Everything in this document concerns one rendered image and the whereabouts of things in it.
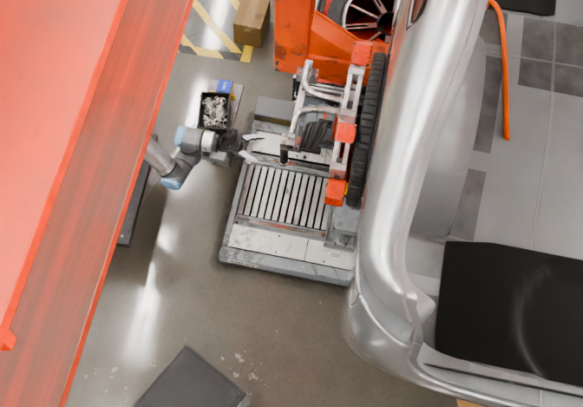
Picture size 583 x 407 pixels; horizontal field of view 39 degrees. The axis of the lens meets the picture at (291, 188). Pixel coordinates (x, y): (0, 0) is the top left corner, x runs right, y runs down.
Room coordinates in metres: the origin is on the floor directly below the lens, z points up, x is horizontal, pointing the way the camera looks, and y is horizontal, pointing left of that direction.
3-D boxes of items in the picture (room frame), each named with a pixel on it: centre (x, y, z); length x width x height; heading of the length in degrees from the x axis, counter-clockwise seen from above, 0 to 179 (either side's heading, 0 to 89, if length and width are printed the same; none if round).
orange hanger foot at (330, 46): (2.28, -0.31, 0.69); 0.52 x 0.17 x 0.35; 81
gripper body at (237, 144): (1.68, 0.28, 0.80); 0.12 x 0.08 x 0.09; 82
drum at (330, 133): (1.79, -0.15, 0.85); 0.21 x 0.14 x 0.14; 81
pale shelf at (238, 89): (2.02, 0.38, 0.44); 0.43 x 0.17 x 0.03; 171
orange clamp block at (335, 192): (1.47, -0.18, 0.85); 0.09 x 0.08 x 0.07; 171
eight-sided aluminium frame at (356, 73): (1.78, -0.22, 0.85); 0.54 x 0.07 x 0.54; 171
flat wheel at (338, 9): (2.61, -0.46, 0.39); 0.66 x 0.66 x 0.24
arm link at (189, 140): (1.71, 0.44, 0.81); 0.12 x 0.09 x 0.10; 82
